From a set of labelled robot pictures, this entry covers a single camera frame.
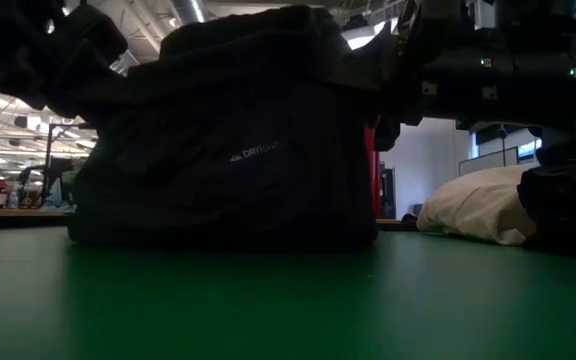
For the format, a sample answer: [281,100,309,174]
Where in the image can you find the dark grey garment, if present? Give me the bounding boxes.
[516,139,576,202]

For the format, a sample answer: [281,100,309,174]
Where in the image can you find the black shorts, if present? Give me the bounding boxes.
[66,4,385,252]

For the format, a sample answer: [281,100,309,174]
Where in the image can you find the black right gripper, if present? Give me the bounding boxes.
[330,0,469,153]

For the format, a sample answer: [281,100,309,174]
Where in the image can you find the silver ventilation duct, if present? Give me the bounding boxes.
[169,0,209,26]

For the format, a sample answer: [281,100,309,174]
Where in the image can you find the black metal frame stand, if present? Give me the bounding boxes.
[42,122,99,204]

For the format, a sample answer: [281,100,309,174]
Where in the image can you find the red plastic bin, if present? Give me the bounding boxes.
[364,125,383,219]

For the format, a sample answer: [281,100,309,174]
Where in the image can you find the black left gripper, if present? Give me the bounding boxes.
[42,3,130,122]

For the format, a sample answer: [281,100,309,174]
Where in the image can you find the grey partition panel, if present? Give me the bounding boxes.
[457,146,521,176]

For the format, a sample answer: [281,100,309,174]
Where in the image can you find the cream garment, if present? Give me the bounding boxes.
[416,163,539,247]

